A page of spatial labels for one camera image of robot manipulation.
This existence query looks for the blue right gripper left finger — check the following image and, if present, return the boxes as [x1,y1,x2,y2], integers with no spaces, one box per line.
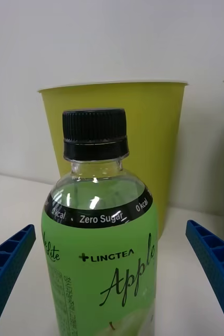
[0,224,37,336]

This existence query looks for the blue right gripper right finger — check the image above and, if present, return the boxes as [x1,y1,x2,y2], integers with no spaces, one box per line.
[185,219,224,336]

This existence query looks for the green label plastic bottle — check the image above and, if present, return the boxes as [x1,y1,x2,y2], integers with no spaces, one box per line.
[40,107,160,336]

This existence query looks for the yellow-green plastic waste bin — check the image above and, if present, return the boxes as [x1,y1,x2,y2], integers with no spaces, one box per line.
[37,80,189,240]

